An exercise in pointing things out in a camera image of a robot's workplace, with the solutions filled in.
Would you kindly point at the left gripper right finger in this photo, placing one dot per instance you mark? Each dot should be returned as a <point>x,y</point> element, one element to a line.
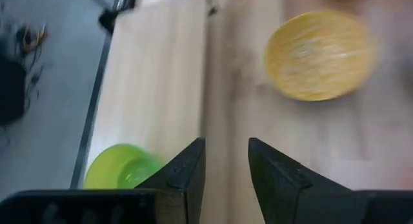
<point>284,198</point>

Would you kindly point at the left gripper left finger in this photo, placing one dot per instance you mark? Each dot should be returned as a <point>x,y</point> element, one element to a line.
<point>180,191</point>

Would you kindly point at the yellow translucent plastic bowl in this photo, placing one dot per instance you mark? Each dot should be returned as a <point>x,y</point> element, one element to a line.
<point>319,56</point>

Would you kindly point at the black blurry device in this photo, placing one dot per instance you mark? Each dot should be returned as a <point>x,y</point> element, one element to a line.
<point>11,88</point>

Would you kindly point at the black metal table frame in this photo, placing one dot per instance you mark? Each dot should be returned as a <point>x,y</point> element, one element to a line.
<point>92,109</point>

